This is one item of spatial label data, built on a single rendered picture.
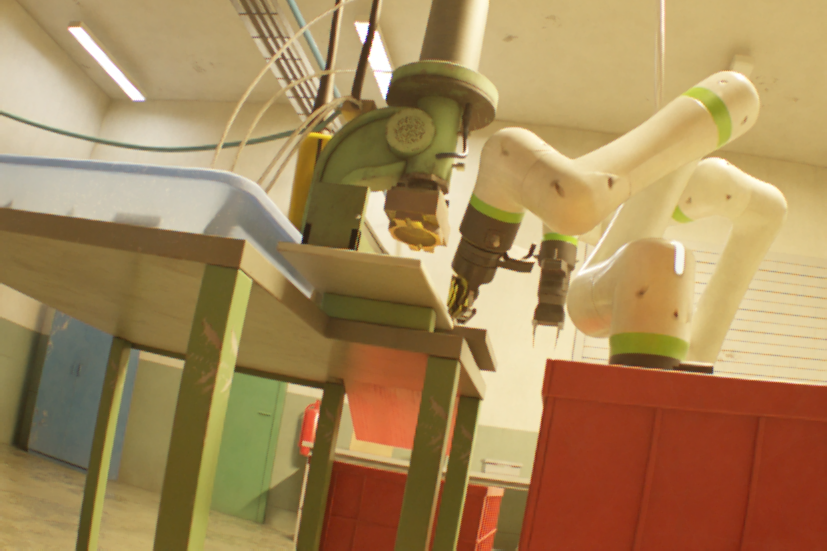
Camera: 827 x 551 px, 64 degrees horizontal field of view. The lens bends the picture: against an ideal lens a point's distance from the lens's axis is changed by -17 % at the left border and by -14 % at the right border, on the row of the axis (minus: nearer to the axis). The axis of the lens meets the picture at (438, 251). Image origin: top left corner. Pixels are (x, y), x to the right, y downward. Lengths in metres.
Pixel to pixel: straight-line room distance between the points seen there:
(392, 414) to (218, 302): 0.95
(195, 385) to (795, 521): 0.54
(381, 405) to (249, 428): 5.55
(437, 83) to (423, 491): 0.74
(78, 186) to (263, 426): 6.20
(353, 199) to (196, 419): 0.34
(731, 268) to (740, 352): 5.27
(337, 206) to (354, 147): 0.54
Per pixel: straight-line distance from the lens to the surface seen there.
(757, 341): 7.06
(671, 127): 1.26
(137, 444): 7.73
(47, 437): 7.80
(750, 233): 1.72
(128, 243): 0.82
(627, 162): 1.17
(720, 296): 1.75
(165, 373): 7.65
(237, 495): 7.17
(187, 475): 0.74
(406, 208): 1.31
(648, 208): 1.38
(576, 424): 0.44
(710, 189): 1.61
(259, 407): 7.13
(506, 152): 1.18
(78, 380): 7.63
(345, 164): 1.44
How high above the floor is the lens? 0.76
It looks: 17 degrees up
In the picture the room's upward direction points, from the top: 10 degrees clockwise
